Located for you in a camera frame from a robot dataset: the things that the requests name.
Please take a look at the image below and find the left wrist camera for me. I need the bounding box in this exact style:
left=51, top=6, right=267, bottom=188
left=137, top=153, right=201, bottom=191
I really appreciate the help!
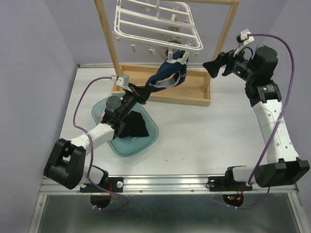
left=111, top=74, right=129, bottom=88

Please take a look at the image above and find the white clip hanger frame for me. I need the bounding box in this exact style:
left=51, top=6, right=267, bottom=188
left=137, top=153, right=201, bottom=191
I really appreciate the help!
left=113, top=0, right=203, bottom=60

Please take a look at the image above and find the grey underwear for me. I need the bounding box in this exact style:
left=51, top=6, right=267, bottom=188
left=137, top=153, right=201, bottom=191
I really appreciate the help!
left=160, top=14, right=184, bottom=61

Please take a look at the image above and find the black underwear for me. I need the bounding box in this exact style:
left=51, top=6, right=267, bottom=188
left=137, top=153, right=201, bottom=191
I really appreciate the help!
left=119, top=111, right=149, bottom=138

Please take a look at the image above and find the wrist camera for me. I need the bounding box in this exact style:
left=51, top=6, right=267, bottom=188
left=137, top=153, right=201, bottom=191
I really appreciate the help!
left=236, top=29, right=255, bottom=50
left=111, top=74, right=129, bottom=88

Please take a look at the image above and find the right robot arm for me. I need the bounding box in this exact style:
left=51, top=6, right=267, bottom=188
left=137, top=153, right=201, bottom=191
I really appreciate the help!
left=203, top=46, right=310, bottom=189

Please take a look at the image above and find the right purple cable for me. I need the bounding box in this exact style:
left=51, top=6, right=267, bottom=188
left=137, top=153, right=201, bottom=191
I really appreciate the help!
left=227, top=33, right=295, bottom=209

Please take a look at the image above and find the white pink underwear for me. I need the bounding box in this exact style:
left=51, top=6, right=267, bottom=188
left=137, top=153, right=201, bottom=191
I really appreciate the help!
left=98, top=111, right=106, bottom=123

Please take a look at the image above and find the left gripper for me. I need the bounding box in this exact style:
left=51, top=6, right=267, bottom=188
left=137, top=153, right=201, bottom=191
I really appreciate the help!
left=118, top=83, right=154, bottom=120

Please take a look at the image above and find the wooden rack stand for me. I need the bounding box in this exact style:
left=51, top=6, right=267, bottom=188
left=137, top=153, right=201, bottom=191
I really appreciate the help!
left=93, top=0, right=240, bottom=107

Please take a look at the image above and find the teal plastic basin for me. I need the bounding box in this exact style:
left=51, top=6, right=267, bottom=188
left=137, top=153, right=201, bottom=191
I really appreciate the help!
left=91, top=93, right=158, bottom=157

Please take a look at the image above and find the aluminium rail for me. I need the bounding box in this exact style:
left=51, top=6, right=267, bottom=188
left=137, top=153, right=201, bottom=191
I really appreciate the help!
left=40, top=173, right=299, bottom=195

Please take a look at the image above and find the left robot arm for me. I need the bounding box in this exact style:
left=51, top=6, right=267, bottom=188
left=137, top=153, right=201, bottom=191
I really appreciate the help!
left=44, top=83, right=158, bottom=189

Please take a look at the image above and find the navy blue underwear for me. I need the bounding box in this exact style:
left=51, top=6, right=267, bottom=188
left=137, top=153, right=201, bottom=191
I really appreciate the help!
left=145, top=50, right=188, bottom=92

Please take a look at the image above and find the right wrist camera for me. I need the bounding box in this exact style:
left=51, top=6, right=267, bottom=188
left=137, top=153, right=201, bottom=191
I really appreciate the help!
left=236, top=29, right=255, bottom=50

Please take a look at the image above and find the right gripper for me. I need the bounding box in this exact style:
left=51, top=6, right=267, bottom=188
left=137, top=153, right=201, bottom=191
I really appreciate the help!
left=203, top=45, right=258, bottom=83

